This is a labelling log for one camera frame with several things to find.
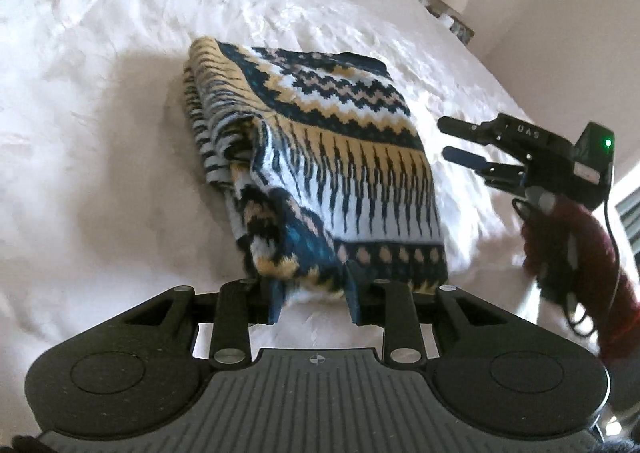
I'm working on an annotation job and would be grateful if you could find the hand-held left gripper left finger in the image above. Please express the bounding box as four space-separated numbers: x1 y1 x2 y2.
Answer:
120 278 286 367

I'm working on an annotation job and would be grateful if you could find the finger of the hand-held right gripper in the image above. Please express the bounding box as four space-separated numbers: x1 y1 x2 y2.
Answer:
436 115 487 143
442 145 521 179

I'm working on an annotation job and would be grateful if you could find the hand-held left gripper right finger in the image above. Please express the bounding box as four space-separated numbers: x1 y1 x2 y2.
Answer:
344 259 513 366

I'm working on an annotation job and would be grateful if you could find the patterned knit sweater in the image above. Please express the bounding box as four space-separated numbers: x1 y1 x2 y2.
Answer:
181 35 450 308

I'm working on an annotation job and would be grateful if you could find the cream bedspread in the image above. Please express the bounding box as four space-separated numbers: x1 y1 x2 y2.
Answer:
0 0 608 440

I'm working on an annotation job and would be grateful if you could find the small dark frame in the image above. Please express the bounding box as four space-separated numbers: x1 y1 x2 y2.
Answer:
449 18 475 43

